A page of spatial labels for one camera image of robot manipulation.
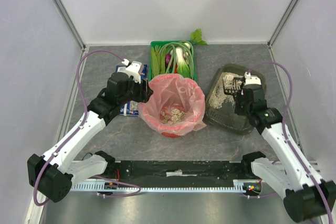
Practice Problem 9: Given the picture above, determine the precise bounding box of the black litter scoop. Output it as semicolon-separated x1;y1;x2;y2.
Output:
223;77;245;95

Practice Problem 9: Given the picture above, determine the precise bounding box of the red mesh waste basket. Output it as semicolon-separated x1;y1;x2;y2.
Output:
139;74;205;138

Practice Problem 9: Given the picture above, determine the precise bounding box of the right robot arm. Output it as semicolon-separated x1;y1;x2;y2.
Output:
235;84;335;223

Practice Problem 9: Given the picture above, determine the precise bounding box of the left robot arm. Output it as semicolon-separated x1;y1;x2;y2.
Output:
27;72;153;206

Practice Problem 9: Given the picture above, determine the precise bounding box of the dark translucent litter box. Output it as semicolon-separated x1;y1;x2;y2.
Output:
204;63;254;135

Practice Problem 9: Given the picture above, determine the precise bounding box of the blue Doritos chip bag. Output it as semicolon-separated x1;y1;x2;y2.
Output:
115;64;148;116

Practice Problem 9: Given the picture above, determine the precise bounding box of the green lettuce leaf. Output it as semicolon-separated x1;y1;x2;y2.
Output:
151;48;165;78

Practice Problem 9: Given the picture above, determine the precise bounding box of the green vegetable tray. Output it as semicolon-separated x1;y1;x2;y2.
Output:
148;40;197;81

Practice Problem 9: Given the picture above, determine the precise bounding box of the purple onion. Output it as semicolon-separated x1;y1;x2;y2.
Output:
165;54;171;66

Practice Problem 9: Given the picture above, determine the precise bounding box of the white bok choy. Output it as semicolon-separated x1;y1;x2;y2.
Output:
170;42;192;78

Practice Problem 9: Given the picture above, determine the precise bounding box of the green long beans bundle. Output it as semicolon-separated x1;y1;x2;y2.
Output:
154;41;195;80

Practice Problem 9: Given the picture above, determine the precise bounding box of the green leaf sprig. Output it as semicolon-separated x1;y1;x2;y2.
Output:
190;28;207;45

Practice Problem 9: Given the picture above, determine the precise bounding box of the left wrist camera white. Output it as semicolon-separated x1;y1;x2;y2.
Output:
118;59;145;83

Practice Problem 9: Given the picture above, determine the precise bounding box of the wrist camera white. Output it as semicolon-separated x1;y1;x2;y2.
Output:
243;72;261;86
118;59;145;83

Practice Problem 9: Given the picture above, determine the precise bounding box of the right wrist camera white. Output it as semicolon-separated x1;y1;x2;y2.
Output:
243;72;261;86

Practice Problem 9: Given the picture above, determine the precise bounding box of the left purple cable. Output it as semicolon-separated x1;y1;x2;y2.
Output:
33;50;142;207

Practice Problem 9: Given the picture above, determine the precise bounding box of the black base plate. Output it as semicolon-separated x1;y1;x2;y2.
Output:
101;161;258;188

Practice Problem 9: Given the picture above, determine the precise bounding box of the white cable duct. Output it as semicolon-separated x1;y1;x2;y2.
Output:
71;179;261;193

